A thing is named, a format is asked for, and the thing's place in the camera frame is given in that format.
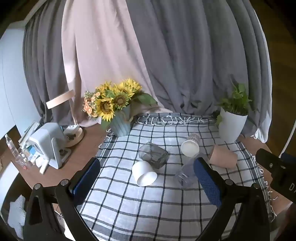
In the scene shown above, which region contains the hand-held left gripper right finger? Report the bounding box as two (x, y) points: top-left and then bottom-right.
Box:
(194, 158), (271, 241)

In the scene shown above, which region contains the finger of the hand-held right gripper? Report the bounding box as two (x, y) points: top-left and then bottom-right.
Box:
(255, 148), (287, 193)

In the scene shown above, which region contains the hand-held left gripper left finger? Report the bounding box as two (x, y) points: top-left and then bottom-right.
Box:
(23, 158), (101, 241)

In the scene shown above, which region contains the clear plastic cup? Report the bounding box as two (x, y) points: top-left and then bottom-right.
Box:
(174, 158), (197, 188)

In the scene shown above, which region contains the white ribbed paper cup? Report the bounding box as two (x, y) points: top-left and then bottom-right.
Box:
(181, 133), (200, 157)

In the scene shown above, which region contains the white smooth cup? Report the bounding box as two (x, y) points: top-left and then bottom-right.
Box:
(132, 160), (158, 186)

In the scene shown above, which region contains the grey faceted glass cup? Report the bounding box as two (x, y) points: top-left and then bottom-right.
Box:
(138, 142), (170, 169)

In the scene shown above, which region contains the white curved pole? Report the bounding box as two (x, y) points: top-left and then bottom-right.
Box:
(280, 120), (296, 158)

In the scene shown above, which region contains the white plant pot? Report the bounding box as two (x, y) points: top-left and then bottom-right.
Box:
(218, 108), (248, 143)

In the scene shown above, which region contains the white and blue desktop device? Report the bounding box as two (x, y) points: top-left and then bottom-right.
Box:
(28, 122), (72, 169)

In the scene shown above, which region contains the checkered tablecloth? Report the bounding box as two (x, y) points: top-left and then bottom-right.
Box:
(76, 112), (277, 241)

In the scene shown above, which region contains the blue-grey ribbed vase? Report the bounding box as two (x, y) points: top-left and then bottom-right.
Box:
(109, 105), (132, 137)

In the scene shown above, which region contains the clear plastic bottle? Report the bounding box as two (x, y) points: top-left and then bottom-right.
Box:
(5, 134), (19, 158)
(15, 152), (31, 171)

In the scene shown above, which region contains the green potted plant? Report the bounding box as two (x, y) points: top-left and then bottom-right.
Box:
(215, 81), (253, 127)

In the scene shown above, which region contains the sunflower bouquet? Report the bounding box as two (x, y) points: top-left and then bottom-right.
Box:
(82, 79), (159, 122)

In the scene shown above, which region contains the striped star pillow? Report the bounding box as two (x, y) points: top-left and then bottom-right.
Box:
(8, 195), (27, 234)

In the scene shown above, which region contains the white desk lamp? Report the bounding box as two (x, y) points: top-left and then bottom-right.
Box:
(46, 90), (85, 147)

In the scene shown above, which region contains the white cabinet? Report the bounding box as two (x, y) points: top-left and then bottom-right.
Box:
(0, 23), (42, 139)

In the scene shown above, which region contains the pale pink curtain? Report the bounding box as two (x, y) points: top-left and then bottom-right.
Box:
(61, 0), (167, 128)

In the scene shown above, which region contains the grey curtain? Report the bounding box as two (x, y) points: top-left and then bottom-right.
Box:
(22, 0), (272, 143)

